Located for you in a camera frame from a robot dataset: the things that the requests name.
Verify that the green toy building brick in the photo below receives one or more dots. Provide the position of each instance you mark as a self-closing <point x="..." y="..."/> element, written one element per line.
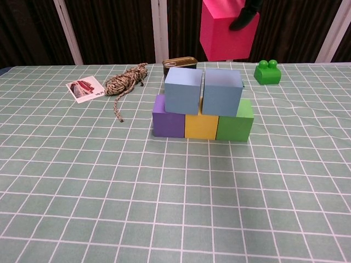
<point x="267" y="74"/>

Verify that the red foam cube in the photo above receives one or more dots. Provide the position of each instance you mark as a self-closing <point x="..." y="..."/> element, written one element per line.
<point x="225" y="38"/>

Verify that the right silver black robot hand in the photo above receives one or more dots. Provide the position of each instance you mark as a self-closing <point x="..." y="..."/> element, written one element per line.
<point x="245" y="16"/>

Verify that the light blue foam cube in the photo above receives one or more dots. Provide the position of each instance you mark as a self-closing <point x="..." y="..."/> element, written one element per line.
<point x="222" y="93"/>
<point x="182" y="94"/>

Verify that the black curtain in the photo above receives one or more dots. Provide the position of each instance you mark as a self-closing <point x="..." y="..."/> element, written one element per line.
<point x="115" y="30"/>

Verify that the purple foam cube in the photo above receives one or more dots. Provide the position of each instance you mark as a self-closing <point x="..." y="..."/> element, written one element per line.
<point x="167" y="126"/>

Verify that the green foam cube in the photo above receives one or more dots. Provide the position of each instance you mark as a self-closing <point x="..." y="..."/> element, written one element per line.
<point x="234" y="128"/>

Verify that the blue table pad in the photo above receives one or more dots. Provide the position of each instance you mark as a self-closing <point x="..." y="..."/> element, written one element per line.
<point x="3" y="71"/>

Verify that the dark green luncheon meat can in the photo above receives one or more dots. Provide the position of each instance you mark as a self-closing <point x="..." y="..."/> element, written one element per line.
<point x="179" y="62"/>

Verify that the yellow foam cube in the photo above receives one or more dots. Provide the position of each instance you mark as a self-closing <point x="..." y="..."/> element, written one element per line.
<point x="201" y="127"/>

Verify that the green checkered tablecloth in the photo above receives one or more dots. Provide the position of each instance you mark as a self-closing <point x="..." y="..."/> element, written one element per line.
<point x="175" y="205"/>

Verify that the white photo card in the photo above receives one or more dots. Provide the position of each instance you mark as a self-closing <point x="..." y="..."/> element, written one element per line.
<point x="85" y="89"/>

